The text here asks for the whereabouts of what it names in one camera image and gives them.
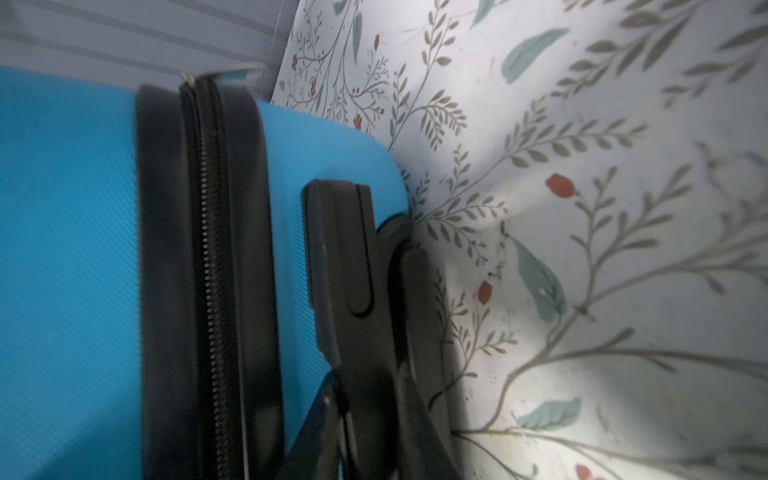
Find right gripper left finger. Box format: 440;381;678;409
277;371;341;480

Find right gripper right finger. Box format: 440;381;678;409
395;362;461;480

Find blue hardshell suitcase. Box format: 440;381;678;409
1;68;456;479

